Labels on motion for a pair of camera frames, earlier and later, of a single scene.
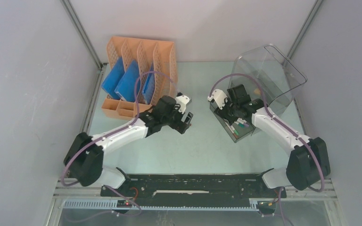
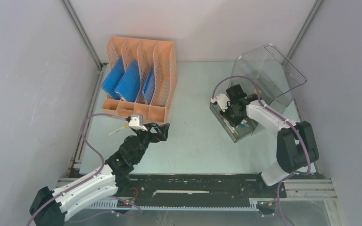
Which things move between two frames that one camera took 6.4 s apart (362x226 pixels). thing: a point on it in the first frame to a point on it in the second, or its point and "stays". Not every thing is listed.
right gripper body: x=229 y=111 stays
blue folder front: x=113 y=78 stays
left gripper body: x=176 y=123 to x=146 y=137
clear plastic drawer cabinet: x=272 y=78 stays
